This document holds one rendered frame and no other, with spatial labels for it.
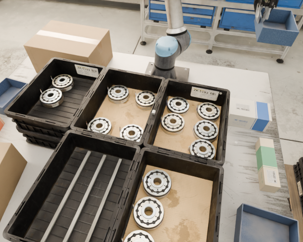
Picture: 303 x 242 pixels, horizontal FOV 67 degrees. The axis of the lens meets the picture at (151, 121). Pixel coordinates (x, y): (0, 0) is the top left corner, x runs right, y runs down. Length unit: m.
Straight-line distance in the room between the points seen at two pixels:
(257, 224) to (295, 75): 2.24
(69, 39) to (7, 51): 1.95
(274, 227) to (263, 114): 0.52
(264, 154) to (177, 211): 0.50
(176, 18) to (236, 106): 0.56
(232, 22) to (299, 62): 0.97
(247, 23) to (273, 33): 1.69
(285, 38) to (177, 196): 0.82
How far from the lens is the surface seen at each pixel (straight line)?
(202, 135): 0.99
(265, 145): 1.18
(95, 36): 1.49
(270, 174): 1.11
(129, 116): 1.07
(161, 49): 1.24
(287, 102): 2.66
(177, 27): 1.34
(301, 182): 1.88
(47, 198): 0.94
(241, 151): 1.19
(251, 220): 1.06
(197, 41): 2.93
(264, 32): 1.18
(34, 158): 1.21
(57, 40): 1.51
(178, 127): 1.00
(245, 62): 2.99
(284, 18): 1.38
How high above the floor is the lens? 1.64
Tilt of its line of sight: 51 degrees down
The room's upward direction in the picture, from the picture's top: 1 degrees clockwise
